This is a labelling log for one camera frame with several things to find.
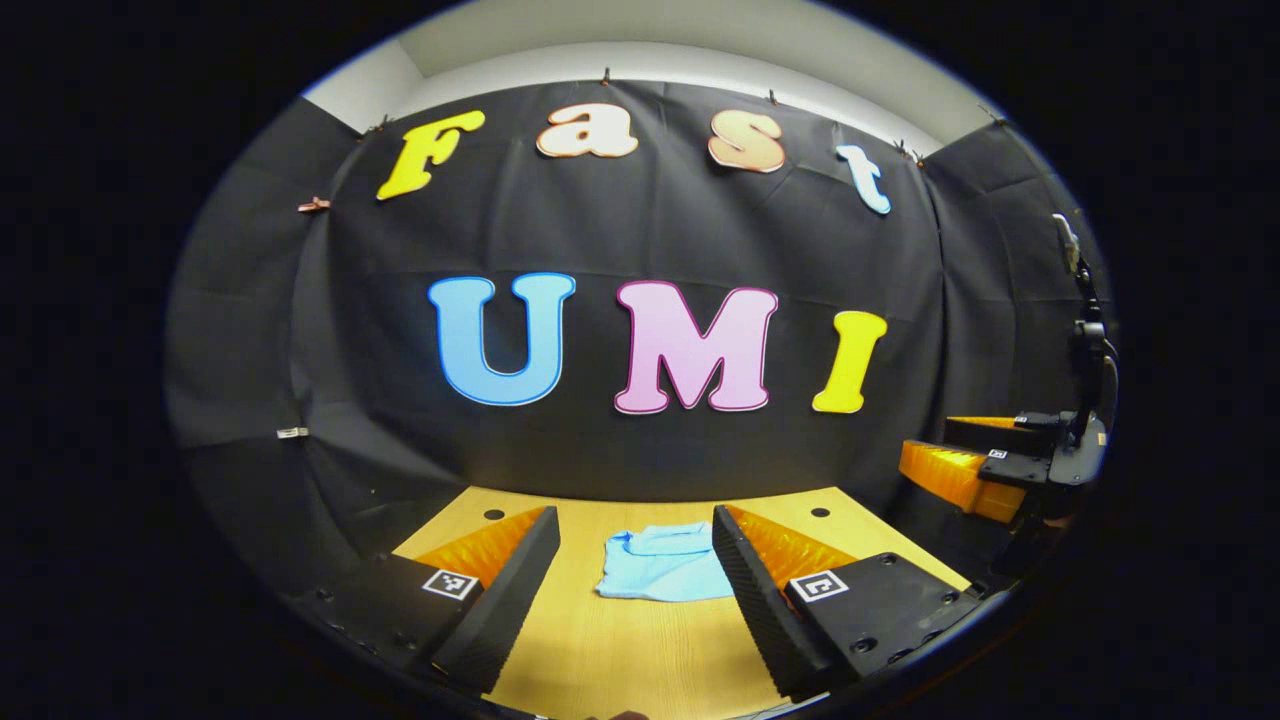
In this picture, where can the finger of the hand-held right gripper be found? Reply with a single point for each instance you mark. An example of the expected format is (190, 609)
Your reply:
(990, 435)
(1020, 470)

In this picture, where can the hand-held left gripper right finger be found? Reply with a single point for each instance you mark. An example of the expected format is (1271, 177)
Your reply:
(755, 610)

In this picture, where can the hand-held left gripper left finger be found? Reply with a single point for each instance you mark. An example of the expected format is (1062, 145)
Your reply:
(510, 610)

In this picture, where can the light blue T-shirt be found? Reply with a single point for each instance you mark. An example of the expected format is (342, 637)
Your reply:
(660, 570)

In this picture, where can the black backdrop cloth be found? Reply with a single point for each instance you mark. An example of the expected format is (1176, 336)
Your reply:
(600, 240)

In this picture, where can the orange cloth clip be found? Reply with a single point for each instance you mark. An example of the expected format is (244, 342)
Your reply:
(313, 205)

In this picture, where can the row of black cloth clips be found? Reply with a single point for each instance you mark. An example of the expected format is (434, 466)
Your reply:
(605, 78)

